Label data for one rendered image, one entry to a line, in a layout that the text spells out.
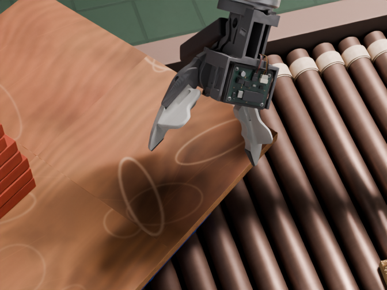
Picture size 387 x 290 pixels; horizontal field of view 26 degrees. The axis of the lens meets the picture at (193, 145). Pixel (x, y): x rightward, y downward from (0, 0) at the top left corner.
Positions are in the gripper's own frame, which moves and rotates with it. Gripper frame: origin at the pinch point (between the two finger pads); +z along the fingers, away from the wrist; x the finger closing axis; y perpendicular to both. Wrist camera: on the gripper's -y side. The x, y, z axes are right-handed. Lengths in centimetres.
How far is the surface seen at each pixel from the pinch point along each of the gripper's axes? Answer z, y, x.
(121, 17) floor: -5, -177, 52
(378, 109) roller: -8.3, -21.1, 42.0
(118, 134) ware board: 2.8, -20.4, -3.4
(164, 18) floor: -9, -170, 64
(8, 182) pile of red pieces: 10.2, -14.2, -19.6
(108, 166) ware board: 6.8, -16.7, -5.3
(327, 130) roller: -3.0, -21.4, 33.3
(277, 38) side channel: -15.4, -35.3, 27.8
